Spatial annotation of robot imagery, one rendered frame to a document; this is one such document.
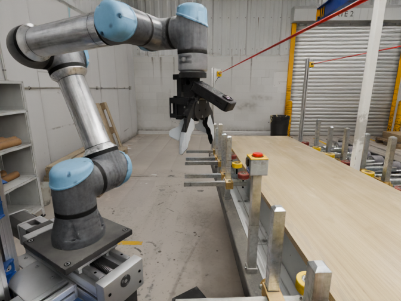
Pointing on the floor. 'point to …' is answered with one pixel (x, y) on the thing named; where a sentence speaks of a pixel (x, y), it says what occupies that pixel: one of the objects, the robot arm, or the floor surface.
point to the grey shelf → (29, 200)
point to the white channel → (379, 6)
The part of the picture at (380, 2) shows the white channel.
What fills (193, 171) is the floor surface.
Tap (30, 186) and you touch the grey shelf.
